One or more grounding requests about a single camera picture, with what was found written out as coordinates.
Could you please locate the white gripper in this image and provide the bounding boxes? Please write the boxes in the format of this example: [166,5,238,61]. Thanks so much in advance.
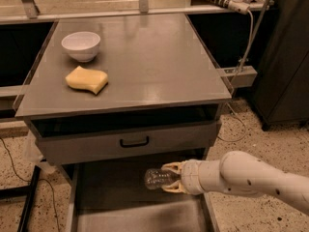
[161,159,205,195]

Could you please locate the clear plastic water bottle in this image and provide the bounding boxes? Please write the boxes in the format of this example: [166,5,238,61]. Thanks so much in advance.
[144,169,180,189]

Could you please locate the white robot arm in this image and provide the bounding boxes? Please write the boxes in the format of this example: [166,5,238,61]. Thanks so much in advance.
[161,151,309,215]

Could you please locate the open grey lower drawer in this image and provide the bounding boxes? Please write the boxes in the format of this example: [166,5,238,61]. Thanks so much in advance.
[65,150,219,232]

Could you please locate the grey drawer cabinet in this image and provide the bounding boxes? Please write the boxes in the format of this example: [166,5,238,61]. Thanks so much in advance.
[12,13,234,187]

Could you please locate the grey top drawer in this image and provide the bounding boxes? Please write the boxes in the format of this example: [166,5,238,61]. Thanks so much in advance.
[28,120,221,165]

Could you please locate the yellow sponge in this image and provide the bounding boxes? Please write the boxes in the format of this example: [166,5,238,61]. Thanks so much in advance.
[65,66,108,95]

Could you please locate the white ceramic bowl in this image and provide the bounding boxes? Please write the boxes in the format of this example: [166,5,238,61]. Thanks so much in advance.
[61,31,100,63]

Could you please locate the black side cabinet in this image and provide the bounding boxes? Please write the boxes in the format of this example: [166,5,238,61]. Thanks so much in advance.
[188,0,309,131]

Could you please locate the white power strip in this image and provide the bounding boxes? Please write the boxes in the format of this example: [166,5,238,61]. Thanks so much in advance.
[206,0,249,15]

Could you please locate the black drawer handle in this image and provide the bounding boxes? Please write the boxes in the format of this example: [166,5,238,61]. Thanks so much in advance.
[119,136,150,148]

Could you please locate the white power cable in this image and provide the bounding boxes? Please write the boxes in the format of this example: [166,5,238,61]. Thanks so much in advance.
[216,9,255,144]

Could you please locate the metal bracket beam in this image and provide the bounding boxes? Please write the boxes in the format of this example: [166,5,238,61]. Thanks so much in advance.
[217,66,257,89]

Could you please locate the black metal floor frame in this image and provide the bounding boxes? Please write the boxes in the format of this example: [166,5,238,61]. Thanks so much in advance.
[0,166,41,232]

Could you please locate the black floor cable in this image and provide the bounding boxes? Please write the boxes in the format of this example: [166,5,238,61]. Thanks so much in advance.
[0,136,61,232]

